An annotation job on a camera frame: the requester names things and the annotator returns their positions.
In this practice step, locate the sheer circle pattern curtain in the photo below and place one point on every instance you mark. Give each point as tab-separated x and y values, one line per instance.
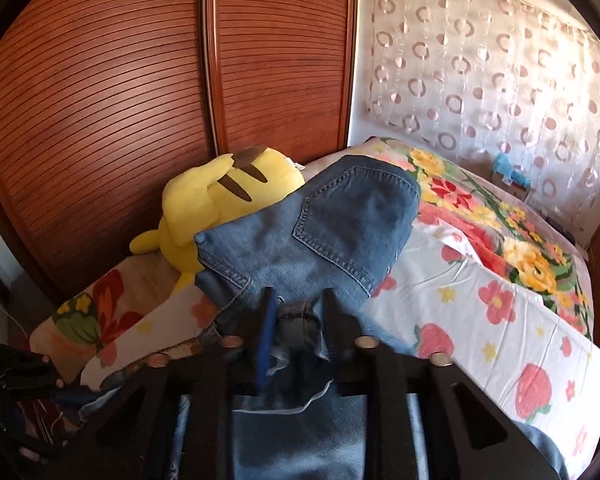
480	60

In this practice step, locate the white strawberry print bed sheet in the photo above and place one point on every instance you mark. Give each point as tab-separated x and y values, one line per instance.
480	320

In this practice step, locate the blue denim pants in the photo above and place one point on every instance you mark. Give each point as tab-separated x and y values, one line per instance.
330	220

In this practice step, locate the yellow plush toy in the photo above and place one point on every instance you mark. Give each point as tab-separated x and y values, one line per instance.
200	195

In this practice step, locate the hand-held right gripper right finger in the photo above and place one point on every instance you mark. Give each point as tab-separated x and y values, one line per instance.
337	330

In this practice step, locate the bright floral quilt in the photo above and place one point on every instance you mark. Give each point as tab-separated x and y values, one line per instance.
480	200

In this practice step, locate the small cardboard box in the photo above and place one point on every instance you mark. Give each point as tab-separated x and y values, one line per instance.
522	190

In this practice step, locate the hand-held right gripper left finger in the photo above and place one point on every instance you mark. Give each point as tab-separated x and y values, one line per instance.
266	345

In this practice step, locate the blue plastic bag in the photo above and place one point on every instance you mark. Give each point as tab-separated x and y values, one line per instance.
502	172

